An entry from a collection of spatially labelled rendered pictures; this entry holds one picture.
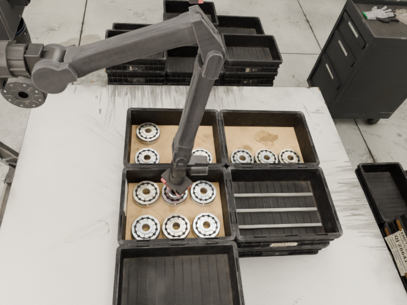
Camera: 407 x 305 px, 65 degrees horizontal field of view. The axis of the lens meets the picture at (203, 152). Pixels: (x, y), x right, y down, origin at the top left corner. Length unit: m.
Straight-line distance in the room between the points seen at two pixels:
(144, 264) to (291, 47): 2.86
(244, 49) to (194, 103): 1.70
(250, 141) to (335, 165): 0.49
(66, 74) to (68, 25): 2.76
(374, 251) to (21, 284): 1.41
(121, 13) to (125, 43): 2.91
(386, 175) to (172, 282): 1.74
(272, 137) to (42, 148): 1.07
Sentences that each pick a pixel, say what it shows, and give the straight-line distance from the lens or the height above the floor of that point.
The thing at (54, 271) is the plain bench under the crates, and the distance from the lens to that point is 1.39.
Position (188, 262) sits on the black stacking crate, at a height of 0.83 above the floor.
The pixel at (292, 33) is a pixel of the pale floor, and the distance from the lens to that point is 3.80.
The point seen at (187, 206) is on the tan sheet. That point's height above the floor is 0.83.
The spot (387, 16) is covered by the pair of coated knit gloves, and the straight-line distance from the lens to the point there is 2.65.
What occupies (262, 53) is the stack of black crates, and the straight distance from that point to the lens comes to 2.56.
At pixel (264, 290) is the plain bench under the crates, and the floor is 0.70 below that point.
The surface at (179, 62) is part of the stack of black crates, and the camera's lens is 2.51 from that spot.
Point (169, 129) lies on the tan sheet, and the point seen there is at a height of 0.83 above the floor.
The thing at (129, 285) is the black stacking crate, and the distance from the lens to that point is 1.19.
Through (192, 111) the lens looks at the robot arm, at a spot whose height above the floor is 1.32.
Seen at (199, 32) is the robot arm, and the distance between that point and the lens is 0.76.
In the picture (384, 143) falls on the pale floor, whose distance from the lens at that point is 3.10.
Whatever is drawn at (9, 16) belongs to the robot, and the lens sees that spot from 1.06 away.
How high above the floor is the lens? 1.99
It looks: 55 degrees down
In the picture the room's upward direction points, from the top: 12 degrees clockwise
